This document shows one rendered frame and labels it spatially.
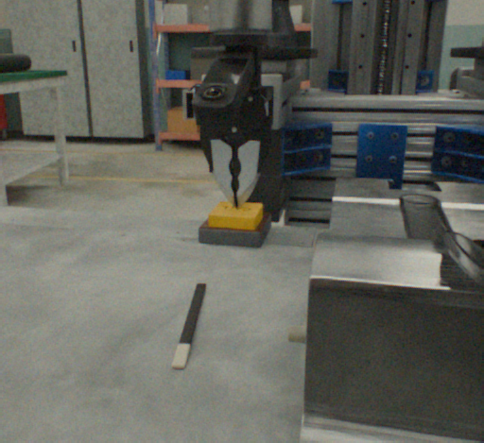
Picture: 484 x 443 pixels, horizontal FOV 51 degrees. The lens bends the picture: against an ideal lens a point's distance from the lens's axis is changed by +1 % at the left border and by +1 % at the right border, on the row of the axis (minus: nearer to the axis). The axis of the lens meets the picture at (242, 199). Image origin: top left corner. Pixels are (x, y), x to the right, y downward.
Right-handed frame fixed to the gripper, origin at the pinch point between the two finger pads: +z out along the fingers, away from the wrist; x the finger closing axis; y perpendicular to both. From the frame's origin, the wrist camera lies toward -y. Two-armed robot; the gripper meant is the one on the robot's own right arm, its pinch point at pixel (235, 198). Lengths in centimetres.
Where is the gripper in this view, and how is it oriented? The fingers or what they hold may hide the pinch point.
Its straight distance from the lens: 64.2
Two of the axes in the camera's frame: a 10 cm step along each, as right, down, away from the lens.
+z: 0.0, 9.6, 2.8
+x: -9.8, -0.6, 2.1
